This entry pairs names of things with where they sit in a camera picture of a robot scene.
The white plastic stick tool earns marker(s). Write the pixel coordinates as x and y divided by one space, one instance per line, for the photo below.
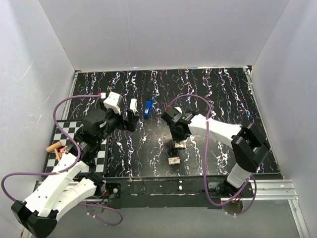
133 106

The blue black stapler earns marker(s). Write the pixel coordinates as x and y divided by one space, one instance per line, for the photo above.
148 108

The white staple box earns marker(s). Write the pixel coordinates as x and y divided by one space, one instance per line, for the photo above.
174 161

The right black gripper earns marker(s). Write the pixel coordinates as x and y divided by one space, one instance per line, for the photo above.
176 138

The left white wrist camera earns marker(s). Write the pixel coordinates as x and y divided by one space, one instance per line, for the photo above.
113 102

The wooden toy hammer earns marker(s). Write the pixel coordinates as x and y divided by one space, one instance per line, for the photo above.
54 147

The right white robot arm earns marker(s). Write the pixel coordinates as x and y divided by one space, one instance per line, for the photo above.
249 145

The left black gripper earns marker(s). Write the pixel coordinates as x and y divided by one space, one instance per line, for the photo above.
129 124

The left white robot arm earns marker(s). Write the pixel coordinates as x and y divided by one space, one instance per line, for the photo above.
40 211

